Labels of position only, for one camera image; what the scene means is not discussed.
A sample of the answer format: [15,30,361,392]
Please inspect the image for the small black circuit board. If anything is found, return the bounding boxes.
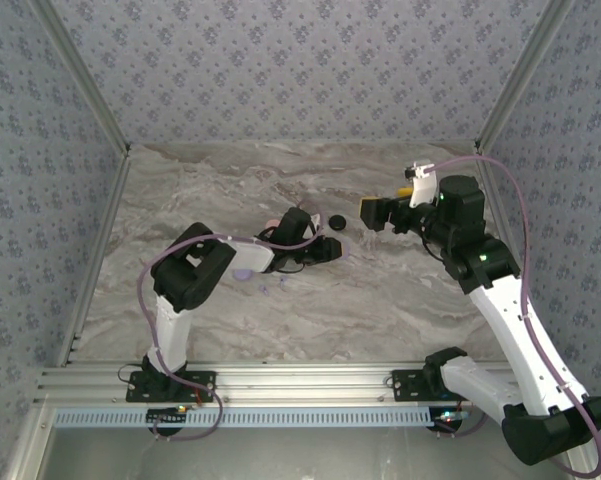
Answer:
[432,408,469,432]
[146,405,190,432]

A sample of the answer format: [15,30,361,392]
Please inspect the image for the grey metal sheet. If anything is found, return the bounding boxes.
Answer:
[27,422,589,480]

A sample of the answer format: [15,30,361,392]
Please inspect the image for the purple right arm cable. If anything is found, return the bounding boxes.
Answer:
[429,154,601,479]

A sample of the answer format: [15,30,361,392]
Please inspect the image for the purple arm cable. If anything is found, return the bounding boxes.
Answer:
[137,199,327,444]
[429,154,601,479]

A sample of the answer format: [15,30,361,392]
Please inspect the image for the aluminium frame post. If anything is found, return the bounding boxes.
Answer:
[28,0,132,157]
[474,0,577,154]

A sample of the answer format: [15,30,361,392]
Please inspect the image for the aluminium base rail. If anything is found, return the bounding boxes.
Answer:
[35,360,581,407]

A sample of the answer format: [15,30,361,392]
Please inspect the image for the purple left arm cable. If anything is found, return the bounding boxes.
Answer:
[137,199,327,444]

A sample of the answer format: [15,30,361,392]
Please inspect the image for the pale slotted cable duct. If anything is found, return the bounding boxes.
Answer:
[53,405,439,429]

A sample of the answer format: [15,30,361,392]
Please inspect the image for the aluminium frame leg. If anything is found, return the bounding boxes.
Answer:
[2,403,56,480]

